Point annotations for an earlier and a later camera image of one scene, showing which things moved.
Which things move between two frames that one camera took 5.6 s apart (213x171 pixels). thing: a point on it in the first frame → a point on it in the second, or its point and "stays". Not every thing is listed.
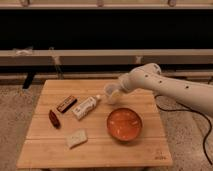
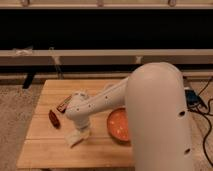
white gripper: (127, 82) → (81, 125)
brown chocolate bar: (67, 104) stays
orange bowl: (124, 124) stays
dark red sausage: (53, 118) stays
